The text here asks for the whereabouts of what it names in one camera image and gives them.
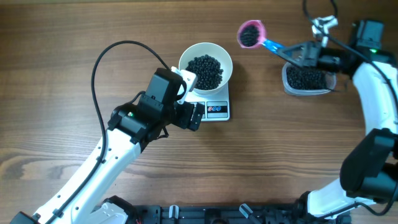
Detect pink scoop blue handle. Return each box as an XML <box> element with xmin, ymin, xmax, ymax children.
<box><xmin>237</xmin><ymin>20</ymin><xmax>284</xmax><ymax>54</ymax></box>

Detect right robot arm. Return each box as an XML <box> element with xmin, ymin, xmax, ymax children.
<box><xmin>276</xmin><ymin>19</ymin><xmax>397</xmax><ymax>223</ymax></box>

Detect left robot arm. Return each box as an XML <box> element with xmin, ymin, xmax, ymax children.
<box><xmin>11</xmin><ymin>67</ymin><xmax>205</xmax><ymax>223</ymax></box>

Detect white digital kitchen scale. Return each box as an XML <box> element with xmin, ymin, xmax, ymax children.
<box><xmin>185</xmin><ymin>83</ymin><xmax>230</xmax><ymax>122</ymax></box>

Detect black beans in bowl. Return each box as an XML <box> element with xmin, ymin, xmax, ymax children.
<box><xmin>186</xmin><ymin>55</ymin><xmax>223</xmax><ymax>90</ymax></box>

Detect black beans in scoop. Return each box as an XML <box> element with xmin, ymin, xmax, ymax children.
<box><xmin>239</xmin><ymin>25</ymin><xmax>259</xmax><ymax>47</ymax></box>

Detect white bowl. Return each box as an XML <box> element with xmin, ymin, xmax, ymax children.
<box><xmin>178</xmin><ymin>42</ymin><xmax>233</xmax><ymax>89</ymax></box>

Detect black beans pile in container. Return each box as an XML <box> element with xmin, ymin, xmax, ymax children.
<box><xmin>286</xmin><ymin>66</ymin><xmax>327</xmax><ymax>90</ymax></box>

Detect clear plastic container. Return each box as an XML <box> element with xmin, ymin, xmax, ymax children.
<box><xmin>282</xmin><ymin>62</ymin><xmax>336</xmax><ymax>96</ymax></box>

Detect left black camera cable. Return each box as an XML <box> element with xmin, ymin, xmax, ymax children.
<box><xmin>45</xmin><ymin>40</ymin><xmax>172</xmax><ymax>224</ymax></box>

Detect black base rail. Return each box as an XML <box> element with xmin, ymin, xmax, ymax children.
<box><xmin>99</xmin><ymin>195</ymin><xmax>352</xmax><ymax>224</ymax></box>

